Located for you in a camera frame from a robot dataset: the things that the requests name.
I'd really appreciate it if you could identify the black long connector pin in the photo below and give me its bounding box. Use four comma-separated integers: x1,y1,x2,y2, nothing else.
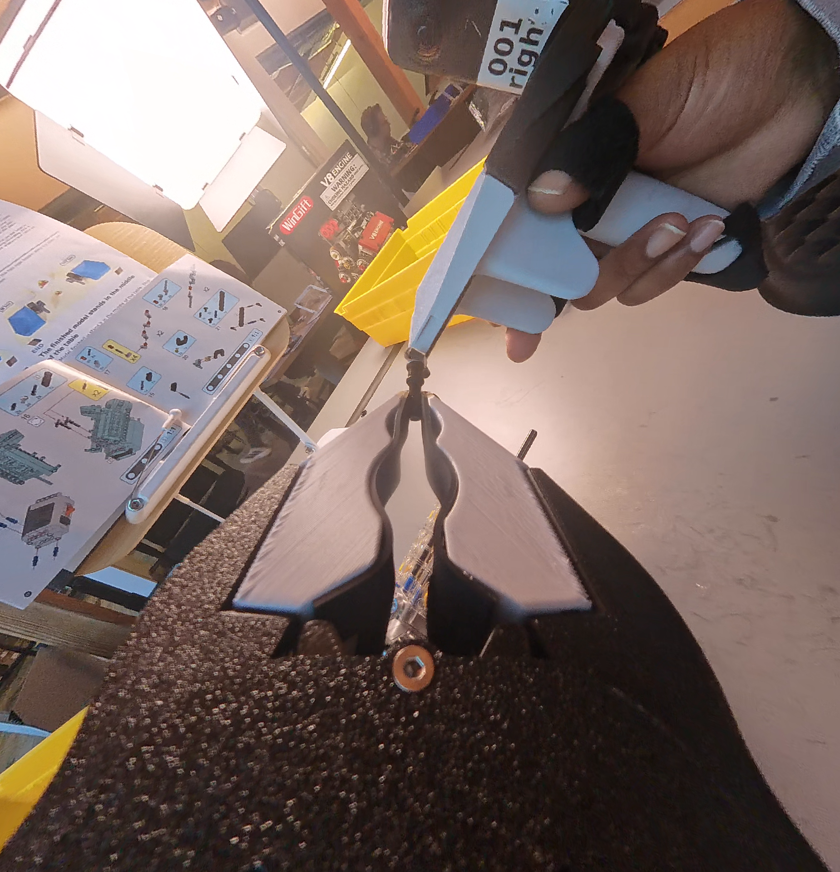
405,348,430,416

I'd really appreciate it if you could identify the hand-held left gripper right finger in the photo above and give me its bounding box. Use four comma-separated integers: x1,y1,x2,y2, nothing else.
425,394,595,636

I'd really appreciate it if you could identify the dark printed cardboard box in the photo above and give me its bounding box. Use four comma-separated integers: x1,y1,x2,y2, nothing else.
268,144,414,294

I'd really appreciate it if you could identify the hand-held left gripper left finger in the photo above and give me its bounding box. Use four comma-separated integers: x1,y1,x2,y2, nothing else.
234,394,402,618

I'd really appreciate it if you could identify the toy engine model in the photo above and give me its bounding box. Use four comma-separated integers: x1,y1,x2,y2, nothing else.
388,511,441,648

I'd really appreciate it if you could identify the bright light panel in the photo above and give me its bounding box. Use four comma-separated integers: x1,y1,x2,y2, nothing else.
0,0,287,233

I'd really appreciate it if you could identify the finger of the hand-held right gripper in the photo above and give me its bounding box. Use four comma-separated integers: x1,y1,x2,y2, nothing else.
410,171,518,355

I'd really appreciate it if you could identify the person's right hand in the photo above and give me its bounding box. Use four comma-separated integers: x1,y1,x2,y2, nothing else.
505,0,840,362

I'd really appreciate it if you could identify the instruction booklet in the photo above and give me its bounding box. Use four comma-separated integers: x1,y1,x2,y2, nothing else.
0,194,287,607

